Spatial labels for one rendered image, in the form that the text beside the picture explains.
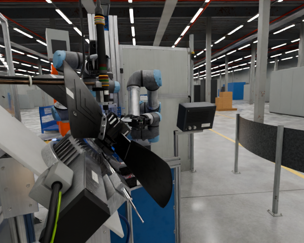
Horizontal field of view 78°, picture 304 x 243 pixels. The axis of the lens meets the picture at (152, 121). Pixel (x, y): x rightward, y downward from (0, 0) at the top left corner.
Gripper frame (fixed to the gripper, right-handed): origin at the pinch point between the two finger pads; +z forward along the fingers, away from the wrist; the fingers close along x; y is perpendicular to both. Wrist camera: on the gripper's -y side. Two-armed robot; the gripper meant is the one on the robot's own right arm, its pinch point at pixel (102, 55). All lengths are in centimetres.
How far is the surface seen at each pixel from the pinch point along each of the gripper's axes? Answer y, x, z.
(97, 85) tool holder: 12.5, 3.5, 1.8
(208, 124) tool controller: 42, -83, -20
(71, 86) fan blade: 14.2, 16.9, 30.2
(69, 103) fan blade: 18.5, 18.2, 34.5
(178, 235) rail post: 129, -57, -27
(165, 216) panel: 111, -48, -30
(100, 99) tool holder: 18.4, 2.6, 1.0
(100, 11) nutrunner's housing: -17.5, -0.4, 0.3
